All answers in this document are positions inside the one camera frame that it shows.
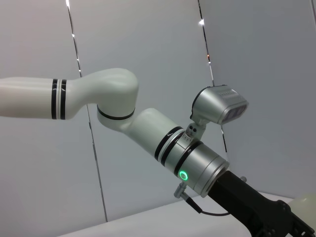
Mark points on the translucent green fruit bowl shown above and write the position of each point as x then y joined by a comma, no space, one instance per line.
306,205

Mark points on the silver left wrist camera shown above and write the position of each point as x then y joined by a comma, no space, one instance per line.
214,103

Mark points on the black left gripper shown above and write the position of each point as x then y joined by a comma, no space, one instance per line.
242,202

